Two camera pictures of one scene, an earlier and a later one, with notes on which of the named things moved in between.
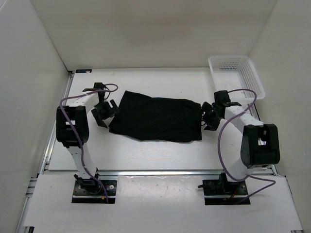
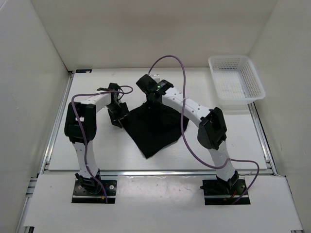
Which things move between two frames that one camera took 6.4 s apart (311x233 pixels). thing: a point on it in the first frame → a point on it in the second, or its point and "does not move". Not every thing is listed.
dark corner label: [83, 71] does not move
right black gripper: [212, 125] → [147, 96]
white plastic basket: [236, 72] does not move
